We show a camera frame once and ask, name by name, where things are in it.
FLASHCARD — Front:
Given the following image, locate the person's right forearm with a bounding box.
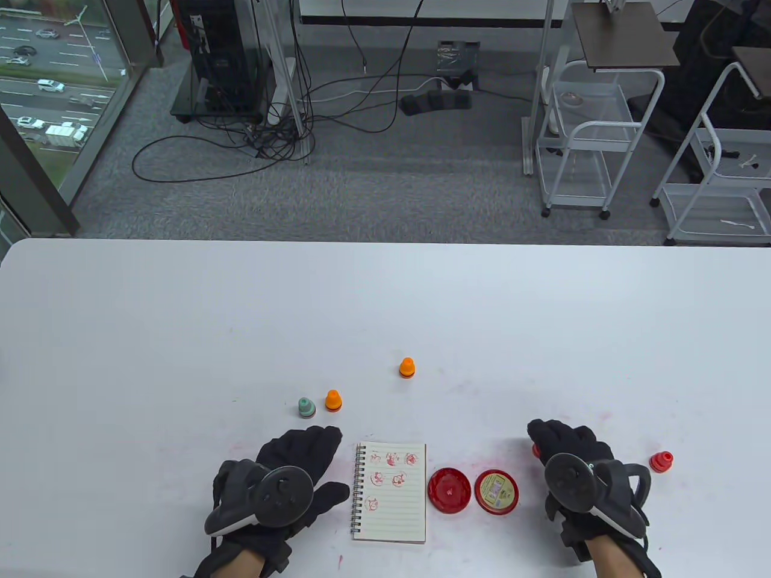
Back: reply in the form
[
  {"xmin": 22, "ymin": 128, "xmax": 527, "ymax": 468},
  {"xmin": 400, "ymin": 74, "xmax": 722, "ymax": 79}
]
[{"xmin": 587, "ymin": 533, "xmax": 663, "ymax": 578}]

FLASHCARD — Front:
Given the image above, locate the person's left forearm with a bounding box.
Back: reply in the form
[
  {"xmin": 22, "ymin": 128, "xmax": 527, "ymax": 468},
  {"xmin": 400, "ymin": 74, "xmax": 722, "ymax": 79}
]
[{"xmin": 196, "ymin": 545, "xmax": 266, "ymax": 578}]

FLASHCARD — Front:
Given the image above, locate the black computer tower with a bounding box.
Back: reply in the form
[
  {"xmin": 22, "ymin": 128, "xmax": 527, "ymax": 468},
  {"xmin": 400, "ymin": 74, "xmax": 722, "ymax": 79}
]
[{"xmin": 170, "ymin": 0, "xmax": 267, "ymax": 125}]

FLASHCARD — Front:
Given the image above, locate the black cable tangle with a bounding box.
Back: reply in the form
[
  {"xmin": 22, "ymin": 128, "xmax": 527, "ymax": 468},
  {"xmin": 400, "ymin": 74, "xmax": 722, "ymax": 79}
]
[{"xmin": 196, "ymin": 0, "xmax": 425, "ymax": 164}]

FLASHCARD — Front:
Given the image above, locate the black floor cable loop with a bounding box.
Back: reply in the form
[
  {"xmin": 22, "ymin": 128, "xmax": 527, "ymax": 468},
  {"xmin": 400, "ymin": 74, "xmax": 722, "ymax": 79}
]
[{"xmin": 131, "ymin": 134, "xmax": 314, "ymax": 182}]

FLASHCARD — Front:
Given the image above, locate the person's right hand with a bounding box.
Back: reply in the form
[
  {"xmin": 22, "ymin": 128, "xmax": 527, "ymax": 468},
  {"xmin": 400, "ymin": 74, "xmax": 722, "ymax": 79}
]
[{"xmin": 527, "ymin": 419, "xmax": 622, "ymax": 564}]

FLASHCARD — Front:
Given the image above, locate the white wire utility cart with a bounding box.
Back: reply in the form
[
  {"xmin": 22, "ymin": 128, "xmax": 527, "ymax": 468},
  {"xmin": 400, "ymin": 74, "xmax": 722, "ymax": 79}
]
[
  {"xmin": 649, "ymin": 60, "xmax": 771, "ymax": 247},
  {"xmin": 535, "ymin": 60, "xmax": 666, "ymax": 220}
]

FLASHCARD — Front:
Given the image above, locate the black foot pedal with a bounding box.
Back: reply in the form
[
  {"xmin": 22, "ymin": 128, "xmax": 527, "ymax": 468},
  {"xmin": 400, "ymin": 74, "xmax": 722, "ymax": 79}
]
[{"xmin": 398, "ymin": 89, "xmax": 474, "ymax": 117}]

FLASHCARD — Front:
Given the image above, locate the red ink pad lid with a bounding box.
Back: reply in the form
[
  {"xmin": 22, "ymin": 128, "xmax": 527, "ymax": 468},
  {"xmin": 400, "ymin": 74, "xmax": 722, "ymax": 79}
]
[{"xmin": 474, "ymin": 470, "xmax": 519, "ymax": 515}]

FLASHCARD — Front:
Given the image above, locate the aluminium frame post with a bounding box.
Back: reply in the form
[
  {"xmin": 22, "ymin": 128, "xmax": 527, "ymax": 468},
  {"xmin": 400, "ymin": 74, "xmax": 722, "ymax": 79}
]
[
  {"xmin": 522, "ymin": 0, "xmax": 572, "ymax": 177},
  {"xmin": 259, "ymin": 0, "xmax": 315, "ymax": 166}
]

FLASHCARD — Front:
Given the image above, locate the red ink pad tin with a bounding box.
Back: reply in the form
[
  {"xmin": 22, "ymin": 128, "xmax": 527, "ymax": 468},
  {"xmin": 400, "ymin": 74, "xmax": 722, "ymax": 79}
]
[{"xmin": 428, "ymin": 467, "xmax": 472, "ymax": 514}]

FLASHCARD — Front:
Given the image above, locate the spiral lined notebook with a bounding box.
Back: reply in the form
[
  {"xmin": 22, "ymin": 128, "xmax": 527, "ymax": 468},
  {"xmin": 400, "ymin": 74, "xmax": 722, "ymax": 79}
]
[{"xmin": 351, "ymin": 441, "xmax": 427, "ymax": 544}]

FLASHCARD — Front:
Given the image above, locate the person's left hand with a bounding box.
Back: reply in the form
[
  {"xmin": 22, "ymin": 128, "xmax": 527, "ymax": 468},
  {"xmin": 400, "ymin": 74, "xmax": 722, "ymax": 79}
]
[{"xmin": 210, "ymin": 425, "xmax": 351, "ymax": 573}]

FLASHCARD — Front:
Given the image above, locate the brown side table top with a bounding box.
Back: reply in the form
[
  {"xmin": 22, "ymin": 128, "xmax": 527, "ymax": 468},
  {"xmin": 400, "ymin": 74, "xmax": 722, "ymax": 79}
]
[
  {"xmin": 731, "ymin": 46, "xmax": 771, "ymax": 101},
  {"xmin": 570, "ymin": 1, "xmax": 682, "ymax": 73}
]

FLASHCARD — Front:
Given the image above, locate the large glass window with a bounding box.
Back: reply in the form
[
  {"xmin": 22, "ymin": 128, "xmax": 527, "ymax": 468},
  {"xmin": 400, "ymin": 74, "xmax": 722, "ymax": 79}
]
[{"xmin": 0, "ymin": 0, "xmax": 164, "ymax": 238}]

